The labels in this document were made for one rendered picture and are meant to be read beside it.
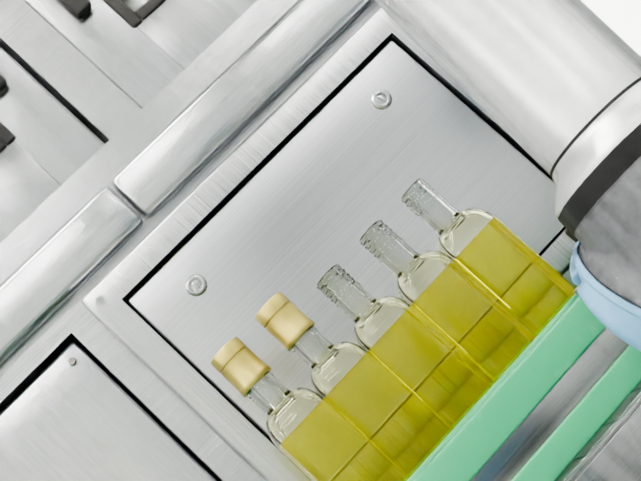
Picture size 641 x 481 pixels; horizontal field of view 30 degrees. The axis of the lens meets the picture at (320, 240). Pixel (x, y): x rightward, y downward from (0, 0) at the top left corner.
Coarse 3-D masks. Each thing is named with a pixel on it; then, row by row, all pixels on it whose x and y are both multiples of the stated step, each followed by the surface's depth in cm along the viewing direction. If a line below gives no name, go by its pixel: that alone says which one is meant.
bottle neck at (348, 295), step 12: (336, 264) 109; (324, 276) 109; (336, 276) 109; (348, 276) 109; (324, 288) 109; (336, 288) 108; (348, 288) 108; (360, 288) 109; (336, 300) 109; (348, 300) 108; (360, 300) 108; (372, 300) 108; (348, 312) 109; (360, 312) 108
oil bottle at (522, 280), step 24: (456, 216) 111; (480, 216) 110; (456, 240) 109; (480, 240) 109; (504, 240) 109; (480, 264) 108; (504, 264) 108; (528, 264) 109; (504, 288) 108; (528, 288) 108; (552, 288) 108; (528, 312) 107; (552, 312) 108
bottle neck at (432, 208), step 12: (420, 180) 112; (408, 192) 111; (420, 192) 111; (432, 192) 112; (408, 204) 112; (420, 204) 111; (432, 204) 111; (444, 204) 111; (420, 216) 112; (432, 216) 111; (444, 216) 111; (432, 228) 112
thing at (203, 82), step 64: (0, 0) 132; (64, 0) 132; (128, 0) 135; (192, 0) 135; (256, 0) 135; (320, 0) 131; (0, 64) 132; (64, 64) 130; (128, 64) 133; (192, 64) 131; (256, 64) 129; (320, 64) 132; (0, 128) 130; (64, 128) 130; (128, 128) 129; (192, 128) 127; (256, 128) 129; (0, 192) 128; (64, 192) 127; (128, 192) 125; (0, 256) 125; (64, 256) 123; (0, 320) 121; (64, 320) 123; (0, 384) 121; (64, 384) 123; (128, 384) 122; (0, 448) 121; (64, 448) 121; (128, 448) 121; (192, 448) 120
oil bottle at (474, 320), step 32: (416, 256) 109; (448, 256) 108; (416, 288) 107; (448, 288) 107; (480, 288) 107; (448, 320) 106; (480, 320) 106; (512, 320) 107; (480, 352) 106; (512, 352) 106
